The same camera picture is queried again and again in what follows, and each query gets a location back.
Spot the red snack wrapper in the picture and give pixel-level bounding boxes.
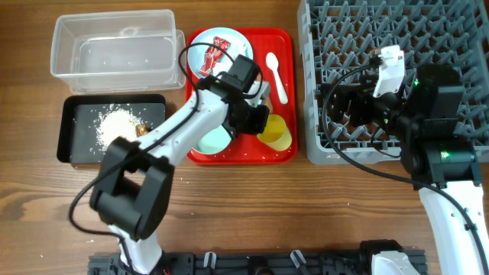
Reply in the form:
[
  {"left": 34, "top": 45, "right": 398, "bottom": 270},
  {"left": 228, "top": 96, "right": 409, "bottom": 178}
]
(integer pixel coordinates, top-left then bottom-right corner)
[{"left": 199, "top": 36, "right": 231, "bottom": 76}]

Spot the right black cable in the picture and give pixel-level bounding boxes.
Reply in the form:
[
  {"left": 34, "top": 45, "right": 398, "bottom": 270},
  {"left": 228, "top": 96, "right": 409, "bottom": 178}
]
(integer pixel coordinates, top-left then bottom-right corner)
[{"left": 321, "top": 57, "right": 489, "bottom": 275}]

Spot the yellow plastic cup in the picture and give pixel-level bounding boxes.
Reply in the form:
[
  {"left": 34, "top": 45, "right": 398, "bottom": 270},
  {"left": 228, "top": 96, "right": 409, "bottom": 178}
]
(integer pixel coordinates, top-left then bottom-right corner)
[{"left": 257, "top": 114, "right": 293, "bottom": 151}]

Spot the left black cable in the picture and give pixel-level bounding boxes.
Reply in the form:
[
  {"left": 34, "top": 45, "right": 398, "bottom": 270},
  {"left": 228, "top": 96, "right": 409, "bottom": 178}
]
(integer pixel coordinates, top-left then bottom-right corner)
[{"left": 68, "top": 41, "right": 238, "bottom": 275}]

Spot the black cable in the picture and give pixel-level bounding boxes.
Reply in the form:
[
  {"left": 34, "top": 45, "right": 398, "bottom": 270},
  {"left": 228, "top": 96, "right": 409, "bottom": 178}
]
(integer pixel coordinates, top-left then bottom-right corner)
[
  {"left": 68, "top": 41, "right": 238, "bottom": 275},
  {"left": 321, "top": 57, "right": 489, "bottom": 275}
]

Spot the red serving tray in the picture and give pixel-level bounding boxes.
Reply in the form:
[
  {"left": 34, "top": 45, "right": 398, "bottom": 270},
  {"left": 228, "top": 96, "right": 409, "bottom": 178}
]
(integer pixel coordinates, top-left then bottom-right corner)
[{"left": 187, "top": 27, "right": 298, "bottom": 165}]

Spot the black waste tray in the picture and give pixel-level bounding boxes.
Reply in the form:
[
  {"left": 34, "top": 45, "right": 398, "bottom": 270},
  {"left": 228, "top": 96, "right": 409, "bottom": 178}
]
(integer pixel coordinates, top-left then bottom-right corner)
[{"left": 57, "top": 94, "right": 166, "bottom": 164}]

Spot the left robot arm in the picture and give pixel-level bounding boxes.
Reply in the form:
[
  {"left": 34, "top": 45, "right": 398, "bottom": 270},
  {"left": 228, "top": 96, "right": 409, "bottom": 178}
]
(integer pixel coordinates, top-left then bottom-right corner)
[{"left": 89, "top": 55, "right": 269, "bottom": 274}]

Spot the brown food chunk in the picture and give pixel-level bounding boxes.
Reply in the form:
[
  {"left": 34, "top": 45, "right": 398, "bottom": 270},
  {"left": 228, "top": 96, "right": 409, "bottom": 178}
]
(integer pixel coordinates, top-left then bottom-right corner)
[{"left": 135, "top": 124, "right": 148, "bottom": 137}]

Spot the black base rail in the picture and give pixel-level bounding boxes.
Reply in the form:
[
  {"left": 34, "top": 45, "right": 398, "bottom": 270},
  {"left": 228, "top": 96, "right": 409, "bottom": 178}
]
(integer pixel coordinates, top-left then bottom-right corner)
[{"left": 86, "top": 250, "right": 427, "bottom": 275}]

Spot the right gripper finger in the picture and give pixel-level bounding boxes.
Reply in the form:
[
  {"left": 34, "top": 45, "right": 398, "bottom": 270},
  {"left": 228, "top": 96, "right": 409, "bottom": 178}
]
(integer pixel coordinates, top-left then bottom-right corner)
[
  {"left": 319, "top": 83, "right": 359, "bottom": 94},
  {"left": 329, "top": 97, "right": 350, "bottom": 123}
]

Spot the light blue plate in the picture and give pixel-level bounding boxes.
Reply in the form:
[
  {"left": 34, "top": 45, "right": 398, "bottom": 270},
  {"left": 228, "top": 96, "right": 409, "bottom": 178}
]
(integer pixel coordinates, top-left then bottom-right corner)
[{"left": 187, "top": 27, "right": 253, "bottom": 79}]

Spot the white rice pile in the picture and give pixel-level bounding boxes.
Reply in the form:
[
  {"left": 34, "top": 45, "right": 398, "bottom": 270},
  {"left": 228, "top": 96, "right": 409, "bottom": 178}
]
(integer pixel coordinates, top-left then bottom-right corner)
[{"left": 89, "top": 103, "right": 144, "bottom": 155}]

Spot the grey dishwasher rack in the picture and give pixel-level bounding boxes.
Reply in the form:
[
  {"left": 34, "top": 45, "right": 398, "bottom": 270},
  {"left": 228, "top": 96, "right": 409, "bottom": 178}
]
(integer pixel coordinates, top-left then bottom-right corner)
[{"left": 297, "top": 0, "right": 488, "bottom": 165}]

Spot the crumpled white tissue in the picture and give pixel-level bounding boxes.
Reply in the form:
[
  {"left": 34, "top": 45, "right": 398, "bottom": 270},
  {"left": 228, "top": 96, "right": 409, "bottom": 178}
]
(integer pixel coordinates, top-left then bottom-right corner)
[{"left": 212, "top": 42, "right": 253, "bottom": 76}]

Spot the orange carrot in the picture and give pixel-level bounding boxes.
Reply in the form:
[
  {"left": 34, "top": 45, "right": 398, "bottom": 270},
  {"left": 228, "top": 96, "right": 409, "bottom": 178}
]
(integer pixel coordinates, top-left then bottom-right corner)
[{"left": 262, "top": 97, "right": 274, "bottom": 113}]

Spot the mint green bowl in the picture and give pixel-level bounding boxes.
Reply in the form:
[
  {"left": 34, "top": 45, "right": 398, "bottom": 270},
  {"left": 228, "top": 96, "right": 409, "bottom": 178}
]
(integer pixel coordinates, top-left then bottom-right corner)
[{"left": 193, "top": 126, "right": 233, "bottom": 155}]

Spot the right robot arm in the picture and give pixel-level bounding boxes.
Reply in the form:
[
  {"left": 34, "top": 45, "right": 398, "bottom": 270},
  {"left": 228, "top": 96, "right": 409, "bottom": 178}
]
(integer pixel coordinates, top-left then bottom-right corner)
[{"left": 320, "top": 64, "right": 488, "bottom": 274}]

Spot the white plastic spoon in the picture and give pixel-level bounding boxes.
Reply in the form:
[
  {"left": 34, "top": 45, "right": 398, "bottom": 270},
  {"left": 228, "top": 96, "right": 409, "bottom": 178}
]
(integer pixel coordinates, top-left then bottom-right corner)
[{"left": 266, "top": 52, "right": 288, "bottom": 105}]

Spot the clear plastic bin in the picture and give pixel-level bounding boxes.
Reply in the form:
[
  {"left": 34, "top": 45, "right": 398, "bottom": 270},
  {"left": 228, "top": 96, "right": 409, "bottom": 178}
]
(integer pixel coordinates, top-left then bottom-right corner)
[{"left": 50, "top": 9, "right": 186, "bottom": 95}]

